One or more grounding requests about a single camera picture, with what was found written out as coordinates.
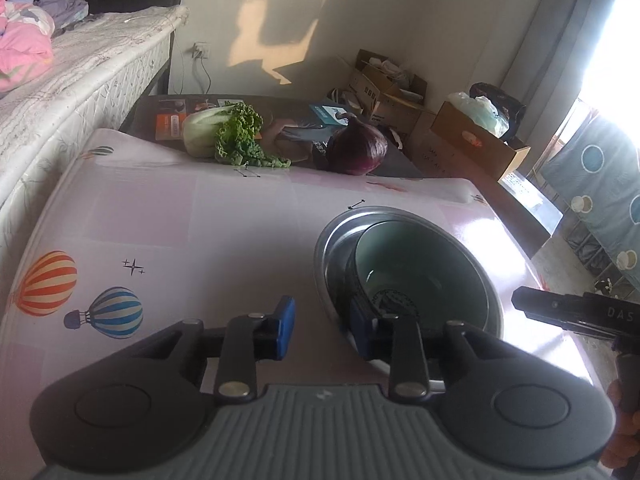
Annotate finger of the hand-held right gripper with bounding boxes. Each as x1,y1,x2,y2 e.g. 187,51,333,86
511,286,577,329

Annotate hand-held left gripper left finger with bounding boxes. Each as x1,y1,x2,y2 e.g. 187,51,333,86
127,296,297,403

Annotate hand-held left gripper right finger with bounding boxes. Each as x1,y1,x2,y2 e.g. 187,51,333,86
347,299,511,403

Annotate steel bowl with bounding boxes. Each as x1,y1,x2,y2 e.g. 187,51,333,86
314,206,503,393

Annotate teal ceramic bowl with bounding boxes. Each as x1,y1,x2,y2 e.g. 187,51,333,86
354,220,493,333

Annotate person's right hand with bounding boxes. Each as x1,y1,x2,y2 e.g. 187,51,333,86
602,379,640,468

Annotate white carton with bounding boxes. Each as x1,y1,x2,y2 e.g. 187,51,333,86
499,170,564,257

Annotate blue circle-print cloth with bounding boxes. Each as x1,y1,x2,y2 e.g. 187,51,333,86
542,105,640,281

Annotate long cardboard box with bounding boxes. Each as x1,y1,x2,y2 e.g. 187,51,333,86
430,101,531,182

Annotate purple cabbage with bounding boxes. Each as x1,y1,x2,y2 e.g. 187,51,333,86
325,114,389,177

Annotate white plastic bag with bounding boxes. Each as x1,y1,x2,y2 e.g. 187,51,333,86
446,92,510,138

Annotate green leafy cabbage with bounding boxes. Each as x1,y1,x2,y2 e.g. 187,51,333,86
181,102,292,168

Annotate black plastic bag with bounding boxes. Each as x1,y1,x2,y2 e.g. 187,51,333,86
469,82,527,132

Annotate small blue box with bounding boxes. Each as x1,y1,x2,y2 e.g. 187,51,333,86
309,104,352,129

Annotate orange card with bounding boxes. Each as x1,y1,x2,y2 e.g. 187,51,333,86
156,113,189,141

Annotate open-flap cardboard box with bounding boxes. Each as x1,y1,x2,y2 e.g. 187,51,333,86
347,49,429,133

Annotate dark side table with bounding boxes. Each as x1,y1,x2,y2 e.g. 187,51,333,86
125,94,426,179

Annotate white quilted mattress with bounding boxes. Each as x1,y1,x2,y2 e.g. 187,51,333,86
0,5,191,246

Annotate pink blanket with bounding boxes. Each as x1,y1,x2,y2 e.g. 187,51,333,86
0,0,56,93

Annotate lavender cloth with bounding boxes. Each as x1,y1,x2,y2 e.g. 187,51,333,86
37,0,91,31

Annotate socket cable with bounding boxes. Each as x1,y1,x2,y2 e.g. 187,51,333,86
199,57,215,97

